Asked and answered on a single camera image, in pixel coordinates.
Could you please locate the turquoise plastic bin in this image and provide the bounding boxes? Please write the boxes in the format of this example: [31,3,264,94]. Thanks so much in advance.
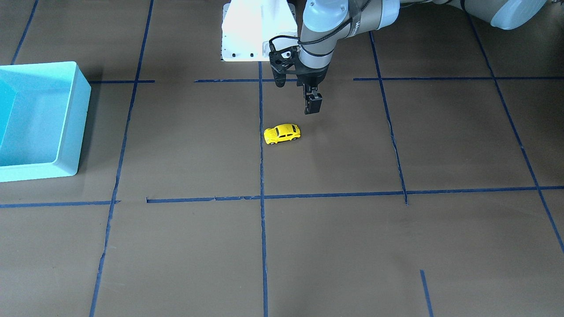
[0,61,91,182]

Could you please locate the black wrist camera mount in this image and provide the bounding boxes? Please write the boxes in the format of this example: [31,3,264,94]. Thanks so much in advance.
[269,44,298,88]

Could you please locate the white pedestal column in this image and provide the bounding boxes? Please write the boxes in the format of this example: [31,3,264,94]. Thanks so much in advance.
[220,0,298,62]

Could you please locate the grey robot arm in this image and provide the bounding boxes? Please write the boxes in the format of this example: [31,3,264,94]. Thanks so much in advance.
[297,0,545,114]

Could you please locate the yellow beetle toy car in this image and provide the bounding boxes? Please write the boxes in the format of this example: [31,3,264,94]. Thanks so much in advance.
[263,124,301,145]

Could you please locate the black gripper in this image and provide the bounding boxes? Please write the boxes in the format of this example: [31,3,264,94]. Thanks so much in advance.
[296,66,329,115]

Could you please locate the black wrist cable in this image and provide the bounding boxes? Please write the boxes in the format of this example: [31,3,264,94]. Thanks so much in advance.
[269,0,371,49]

